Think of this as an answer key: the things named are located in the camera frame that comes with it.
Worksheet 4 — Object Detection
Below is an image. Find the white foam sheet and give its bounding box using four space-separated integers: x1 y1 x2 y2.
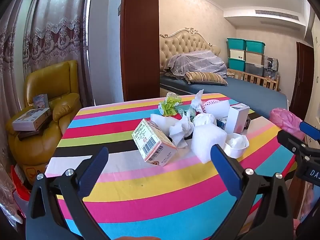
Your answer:
191 124 227 164
205 100 230 119

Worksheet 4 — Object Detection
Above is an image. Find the white paper napkin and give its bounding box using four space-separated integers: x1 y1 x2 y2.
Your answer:
150 114 173 135

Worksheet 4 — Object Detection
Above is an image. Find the pink plastic bag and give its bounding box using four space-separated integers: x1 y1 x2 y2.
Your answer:
270 107 304 140

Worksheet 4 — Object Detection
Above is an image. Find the wooden crib rail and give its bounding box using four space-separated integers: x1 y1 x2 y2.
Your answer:
226 67 280 92

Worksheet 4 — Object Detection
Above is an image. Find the air conditioner vent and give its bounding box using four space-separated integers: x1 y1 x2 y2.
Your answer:
255 9 300 21

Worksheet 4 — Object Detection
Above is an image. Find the teal plastic storage box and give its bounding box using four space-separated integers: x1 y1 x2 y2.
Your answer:
228 58 246 72
246 39 265 54
227 38 247 50

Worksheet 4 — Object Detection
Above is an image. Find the teal patterned wrapper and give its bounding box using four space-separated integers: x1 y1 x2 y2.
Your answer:
177 107 197 120

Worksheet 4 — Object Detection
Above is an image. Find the beige plastic storage box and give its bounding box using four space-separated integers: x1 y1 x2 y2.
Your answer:
245 51 264 65

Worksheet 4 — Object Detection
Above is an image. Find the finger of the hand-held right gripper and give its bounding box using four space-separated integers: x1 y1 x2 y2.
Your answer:
299 121 320 142
277 129 320 160

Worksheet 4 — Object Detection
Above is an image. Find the black white checkered bag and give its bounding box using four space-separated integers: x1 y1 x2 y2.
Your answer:
263 56 279 72

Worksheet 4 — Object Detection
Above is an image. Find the white built-in cabinet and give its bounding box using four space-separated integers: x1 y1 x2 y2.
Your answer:
304 5 320 130

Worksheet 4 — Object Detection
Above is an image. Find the lilac dotted duvet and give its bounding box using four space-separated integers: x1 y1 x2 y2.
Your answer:
164 50 228 80

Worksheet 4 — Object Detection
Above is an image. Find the striped pillow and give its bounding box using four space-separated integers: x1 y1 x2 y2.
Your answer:
184 71 228 86

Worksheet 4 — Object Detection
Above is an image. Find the clear grey storage box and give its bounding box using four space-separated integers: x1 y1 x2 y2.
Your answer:
245 62 264 77

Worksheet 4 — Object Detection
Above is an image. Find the lace curtain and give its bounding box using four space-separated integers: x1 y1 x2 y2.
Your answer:
0 0 94 230

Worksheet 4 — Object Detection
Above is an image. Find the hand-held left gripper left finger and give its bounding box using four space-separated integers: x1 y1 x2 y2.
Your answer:
25 146 110 240

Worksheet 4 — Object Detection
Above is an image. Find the white paper bowl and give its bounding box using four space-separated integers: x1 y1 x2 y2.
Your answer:
224 133 250 158

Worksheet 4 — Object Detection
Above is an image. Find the white plastic storage box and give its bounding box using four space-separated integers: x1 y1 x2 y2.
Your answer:
229 49 247 60

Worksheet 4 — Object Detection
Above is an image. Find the white plastic bag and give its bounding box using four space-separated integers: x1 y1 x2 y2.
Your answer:
192 113 217 128

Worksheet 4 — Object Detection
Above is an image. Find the white flat box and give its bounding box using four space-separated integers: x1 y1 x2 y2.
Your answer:
12 108 51 131

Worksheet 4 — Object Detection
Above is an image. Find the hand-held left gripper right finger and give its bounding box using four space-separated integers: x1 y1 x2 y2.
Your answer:
210 144 294 240

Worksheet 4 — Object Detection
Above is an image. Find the dark wooden door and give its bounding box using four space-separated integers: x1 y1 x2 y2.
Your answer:
290 42 314 115

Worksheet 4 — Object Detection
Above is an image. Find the bed with blue sheet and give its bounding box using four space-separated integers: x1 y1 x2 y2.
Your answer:
160 76 289 115

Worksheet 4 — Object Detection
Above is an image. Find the orange and white carton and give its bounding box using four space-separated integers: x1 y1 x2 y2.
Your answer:
132 118 178 167

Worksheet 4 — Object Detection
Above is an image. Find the green wrapper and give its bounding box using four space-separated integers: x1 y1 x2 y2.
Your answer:
158 92 183 117

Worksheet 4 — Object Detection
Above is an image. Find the white cardboard box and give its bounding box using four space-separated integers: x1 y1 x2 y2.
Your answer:
225 104 250 134

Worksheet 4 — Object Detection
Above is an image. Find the rainbow striped tablecloth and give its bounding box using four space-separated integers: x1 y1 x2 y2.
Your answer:
45 94 300 240

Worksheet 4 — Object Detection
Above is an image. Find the red plastic bag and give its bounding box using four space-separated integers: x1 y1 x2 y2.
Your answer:
10 165 32 218

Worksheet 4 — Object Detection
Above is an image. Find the small picture box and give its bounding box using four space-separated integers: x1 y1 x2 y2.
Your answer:
33 94 49 110

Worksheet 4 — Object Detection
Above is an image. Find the beige tufted headboard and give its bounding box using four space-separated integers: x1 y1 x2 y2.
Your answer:
159 27 222 67

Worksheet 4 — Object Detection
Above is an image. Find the pink foam fruit net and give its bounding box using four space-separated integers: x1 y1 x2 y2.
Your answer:
201 99 220 113

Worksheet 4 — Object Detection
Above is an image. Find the yellow leather armchair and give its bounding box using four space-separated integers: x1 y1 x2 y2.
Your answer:
6 60 83 185

